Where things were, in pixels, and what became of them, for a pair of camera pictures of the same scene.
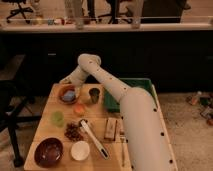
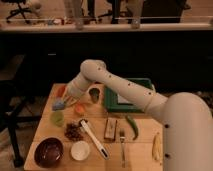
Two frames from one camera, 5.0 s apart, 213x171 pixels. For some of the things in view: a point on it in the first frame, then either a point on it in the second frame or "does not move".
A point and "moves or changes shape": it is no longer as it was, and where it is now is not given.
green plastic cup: (58, 118) does not move
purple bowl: (48, 152) does not move
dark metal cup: (94, 93) does not move
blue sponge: (69, 95) moves or changes shape
